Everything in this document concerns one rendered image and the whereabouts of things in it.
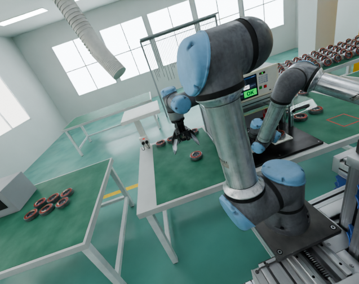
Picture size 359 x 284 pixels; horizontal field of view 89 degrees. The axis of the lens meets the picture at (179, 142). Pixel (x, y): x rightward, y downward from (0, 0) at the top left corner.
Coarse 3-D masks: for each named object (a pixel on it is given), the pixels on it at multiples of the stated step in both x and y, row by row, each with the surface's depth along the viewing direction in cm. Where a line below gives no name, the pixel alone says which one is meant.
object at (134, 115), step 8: (152, 104) 186; (128, 112) 188; (136, 112) 179; (144, 112) 171; (152, 112) 165; (160, 112) 167; (128, 120) 165; (136, 120) 166; (144, 136) 200; (144, 144) 203
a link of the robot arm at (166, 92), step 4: (164, 88) 86; (168, 88) 83; (172, 88) 82; (164, 92) 82; (168, 92) 82; (172, 92) 82; (176, 92) 85; (164, 96) 84; (164, 100) 85; (168, 108) 86; (168, 112) 88; (172, 112) 87
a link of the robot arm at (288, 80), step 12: (288, 72) 83; (300, 72) 81; (276, 84) 86; (288, 84) 81; (300, 84) 81; (276, 96) 86; (288, 96) 83; (276, 108) 89; (264, 120) 98; (276, 120) 94; (264, 132) 101; (252, 144) 110; (264, 144) 107
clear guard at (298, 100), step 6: (300, 96) 136; (264, 102) 146; (270, 102) 143; (294, 102) 131; (300, 102) 128; (306, 102) 128; (312, 102) 127; (288, 108) 128; (294, 108) 127; (306, 108) 126; (312, 108) 126; (288, 114) 126; (294, 114) 126; (300, 114) 126
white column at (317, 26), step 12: (300, 0) 396; (312, 0) 370; (324, 0) 363; (336, 0) 366; (300, 12) 406; (312, 12) 379; (324, 12) 373; (336, 12) 377; (300, 24) 416; (312, 24) 388; (324, 24) 383; (300, 36) 427; (312, 36) 398; (324, 36) 394; (300, 48) 439; (312, 48) 408
